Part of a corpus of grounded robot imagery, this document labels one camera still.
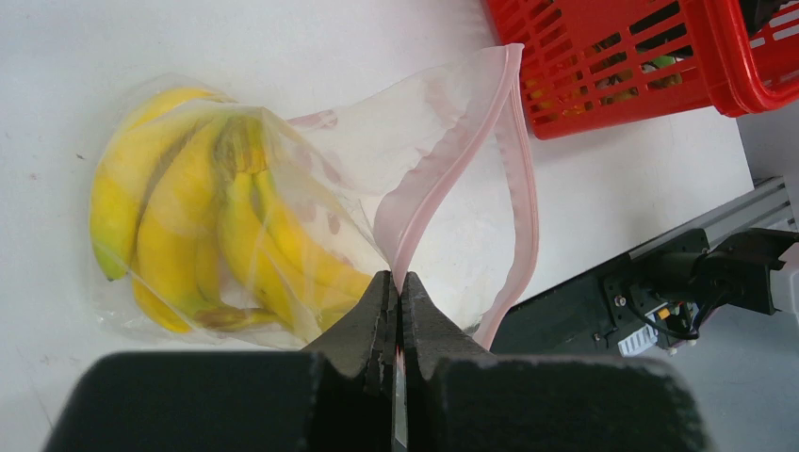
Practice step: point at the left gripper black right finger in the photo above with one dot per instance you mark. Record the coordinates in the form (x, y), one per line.
(461, 397)

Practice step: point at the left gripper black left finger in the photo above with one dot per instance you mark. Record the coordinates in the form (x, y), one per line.
(325, 396)

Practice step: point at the yellow banana bunch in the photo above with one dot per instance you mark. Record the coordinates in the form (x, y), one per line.
(265, 245)
(138, 146)
(176, 256)

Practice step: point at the clear zip top bag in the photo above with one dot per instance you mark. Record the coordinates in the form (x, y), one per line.
(432, 175)

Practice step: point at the red plastic basket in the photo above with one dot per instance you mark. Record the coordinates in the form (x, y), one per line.
(588, 65)

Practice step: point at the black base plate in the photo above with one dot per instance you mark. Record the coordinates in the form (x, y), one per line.
(623, 307)

